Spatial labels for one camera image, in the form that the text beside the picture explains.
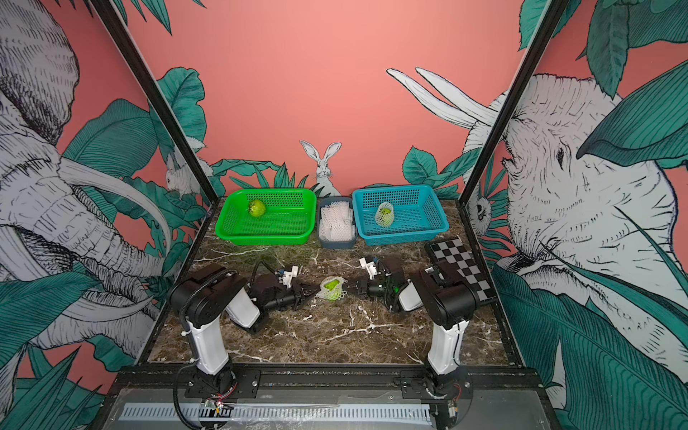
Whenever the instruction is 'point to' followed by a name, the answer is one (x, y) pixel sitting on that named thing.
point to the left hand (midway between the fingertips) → (323, 287)
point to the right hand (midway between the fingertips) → (343, 287)
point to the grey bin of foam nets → (337, 224)
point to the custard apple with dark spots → (385, 217)
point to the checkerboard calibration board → (452, 249)
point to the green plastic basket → (268, 216)
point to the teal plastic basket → (399, 215)
